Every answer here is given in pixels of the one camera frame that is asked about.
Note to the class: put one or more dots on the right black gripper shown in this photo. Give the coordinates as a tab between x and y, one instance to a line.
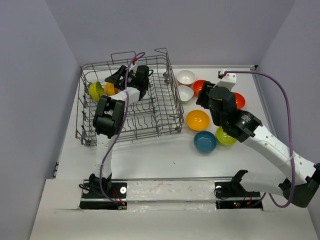
204	94

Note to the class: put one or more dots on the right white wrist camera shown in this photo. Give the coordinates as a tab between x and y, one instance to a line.
226	80

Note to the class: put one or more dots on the lime green bowl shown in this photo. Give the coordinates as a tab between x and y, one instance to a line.
224	138
96	91

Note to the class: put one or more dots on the square white bowl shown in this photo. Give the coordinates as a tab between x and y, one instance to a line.
185	93

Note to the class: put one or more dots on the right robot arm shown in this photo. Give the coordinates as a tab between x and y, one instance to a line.
299	179

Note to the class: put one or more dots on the grey wire dish rack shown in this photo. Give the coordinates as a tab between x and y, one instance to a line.
159	113

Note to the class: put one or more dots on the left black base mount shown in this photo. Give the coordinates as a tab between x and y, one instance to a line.
93	199

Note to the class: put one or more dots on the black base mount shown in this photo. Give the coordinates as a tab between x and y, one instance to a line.
230	197
93	199

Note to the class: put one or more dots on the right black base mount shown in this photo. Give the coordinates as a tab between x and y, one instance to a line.
230	197

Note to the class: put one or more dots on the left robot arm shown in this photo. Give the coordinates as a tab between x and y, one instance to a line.
108	121

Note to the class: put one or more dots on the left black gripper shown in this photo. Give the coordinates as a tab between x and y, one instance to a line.
115	78

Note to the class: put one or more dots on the round white bowl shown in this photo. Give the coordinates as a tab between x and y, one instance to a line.
186	77

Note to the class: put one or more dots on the blue bowl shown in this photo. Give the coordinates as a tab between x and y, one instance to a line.
205	141

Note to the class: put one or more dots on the orange-red bowl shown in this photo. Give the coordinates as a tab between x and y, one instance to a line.
197	86
240	100

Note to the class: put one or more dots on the metal rail at front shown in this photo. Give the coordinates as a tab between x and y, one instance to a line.
208	178

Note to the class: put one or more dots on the yellow bowl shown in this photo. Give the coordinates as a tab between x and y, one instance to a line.
110	89
197	120

